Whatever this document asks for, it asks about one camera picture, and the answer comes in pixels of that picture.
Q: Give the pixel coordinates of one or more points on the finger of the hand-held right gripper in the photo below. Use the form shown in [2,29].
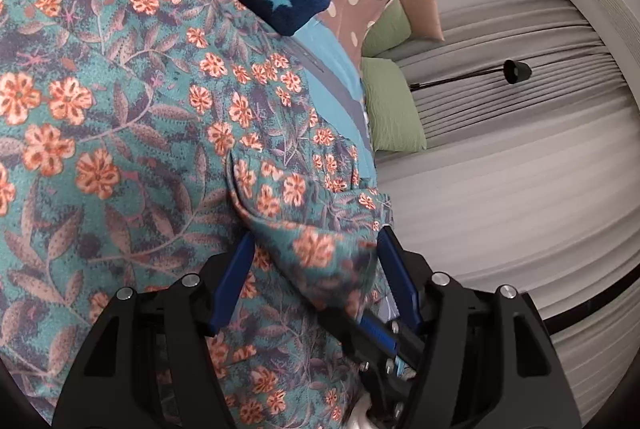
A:
[380,334]

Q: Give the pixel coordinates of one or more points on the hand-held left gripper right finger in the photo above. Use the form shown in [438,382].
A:
[400,281]

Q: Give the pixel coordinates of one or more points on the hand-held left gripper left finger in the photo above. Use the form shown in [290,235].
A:
[234,281]

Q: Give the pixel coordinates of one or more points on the teal floral garment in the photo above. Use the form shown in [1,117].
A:
[125,134]

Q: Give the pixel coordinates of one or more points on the white sheer curtain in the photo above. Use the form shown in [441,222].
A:
[525,209]

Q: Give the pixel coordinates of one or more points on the large green pillow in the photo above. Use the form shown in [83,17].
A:
[392,106]

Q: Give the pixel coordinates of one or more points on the blue patterned bedsheet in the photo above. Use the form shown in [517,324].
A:
[325,79]

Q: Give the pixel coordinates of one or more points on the black lamp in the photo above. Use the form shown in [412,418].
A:
[517,71]

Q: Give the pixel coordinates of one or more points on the small green pillow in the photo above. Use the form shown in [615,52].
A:
[387,29]

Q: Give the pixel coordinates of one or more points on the tan pillow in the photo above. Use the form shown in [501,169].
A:
[422,11]

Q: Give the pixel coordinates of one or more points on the grey pleated curtain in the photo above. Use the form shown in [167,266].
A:
[525,39]

